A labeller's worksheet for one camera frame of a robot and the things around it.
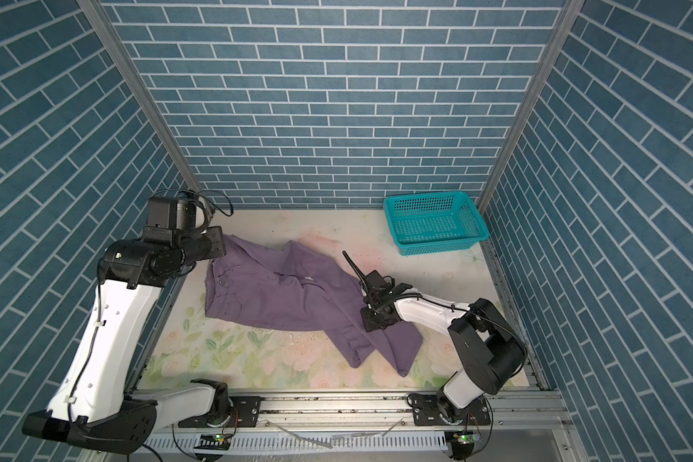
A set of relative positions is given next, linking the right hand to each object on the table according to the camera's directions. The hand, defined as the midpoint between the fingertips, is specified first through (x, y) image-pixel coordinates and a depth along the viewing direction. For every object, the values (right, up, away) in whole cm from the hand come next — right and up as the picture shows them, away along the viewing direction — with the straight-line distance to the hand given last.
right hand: (366, 319), depth 89 cm
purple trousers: (-21, +10, +2) cm, 23 cm away
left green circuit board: (-39, -26, -17) cm, 50 cm away
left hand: (-35, +26, -21) cm, 49 cm away
